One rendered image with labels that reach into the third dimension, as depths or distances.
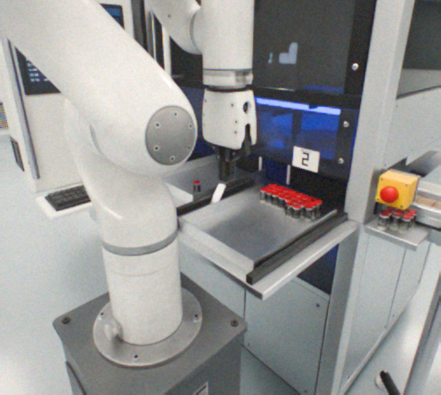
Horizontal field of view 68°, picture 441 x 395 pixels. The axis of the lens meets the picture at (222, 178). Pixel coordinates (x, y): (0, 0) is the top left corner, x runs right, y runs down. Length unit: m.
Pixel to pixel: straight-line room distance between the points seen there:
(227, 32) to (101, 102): 0.25
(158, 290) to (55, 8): 0.39
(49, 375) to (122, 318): 1.25
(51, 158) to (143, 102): 1.06
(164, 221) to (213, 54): 0.27
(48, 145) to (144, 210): 0.96
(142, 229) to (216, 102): 0.25
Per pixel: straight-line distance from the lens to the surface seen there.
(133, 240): 0.48
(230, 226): 0.87
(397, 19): 0.86
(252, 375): 1.66
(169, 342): 0.61
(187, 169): 1.27
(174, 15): 0.61
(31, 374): 1.85
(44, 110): 1.37
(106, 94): 0.37
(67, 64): 0.38
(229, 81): 0.54
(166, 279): 0.54
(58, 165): 1.43
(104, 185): 0.50
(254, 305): 1.41
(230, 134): 0.56
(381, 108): 0.87
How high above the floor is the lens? 1.32
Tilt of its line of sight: 22 degrees down
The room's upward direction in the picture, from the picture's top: straight up
